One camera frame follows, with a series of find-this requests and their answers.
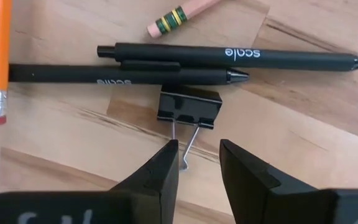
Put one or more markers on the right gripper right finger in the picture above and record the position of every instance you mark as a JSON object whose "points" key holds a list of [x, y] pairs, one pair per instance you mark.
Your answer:
{"points": [[253, 186]]}

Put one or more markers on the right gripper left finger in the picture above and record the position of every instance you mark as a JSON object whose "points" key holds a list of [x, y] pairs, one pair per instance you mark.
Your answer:
{"points": [[157, 174]]}

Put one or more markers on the large black binder clip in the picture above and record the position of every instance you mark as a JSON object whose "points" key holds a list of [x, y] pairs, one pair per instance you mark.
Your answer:
{"points": [[188, 105]]}

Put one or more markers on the black scale pen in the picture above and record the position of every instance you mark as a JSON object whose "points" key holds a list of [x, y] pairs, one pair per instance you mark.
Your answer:
{"points": [[197, 56], [73, 74]]}

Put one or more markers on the pink pencil striped ferrule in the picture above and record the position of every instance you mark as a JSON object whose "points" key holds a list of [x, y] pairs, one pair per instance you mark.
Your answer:
{"points": [[179, 15]]}

